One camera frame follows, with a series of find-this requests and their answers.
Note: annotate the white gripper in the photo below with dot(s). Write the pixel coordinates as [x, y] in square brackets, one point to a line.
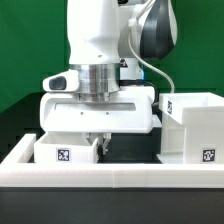
[125, 112]

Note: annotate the white front drawer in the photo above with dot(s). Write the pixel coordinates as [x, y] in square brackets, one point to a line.
[65, 151]

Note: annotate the white drawer cabinet box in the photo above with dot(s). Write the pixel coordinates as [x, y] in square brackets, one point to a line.
[192, 128]

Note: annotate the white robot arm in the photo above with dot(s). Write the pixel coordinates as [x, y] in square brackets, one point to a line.
[95, 97]

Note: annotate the white U-shaped fence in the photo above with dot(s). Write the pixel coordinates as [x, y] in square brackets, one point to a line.
[17, 171]

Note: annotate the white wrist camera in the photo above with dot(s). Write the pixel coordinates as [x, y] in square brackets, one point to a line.
[67, 81]

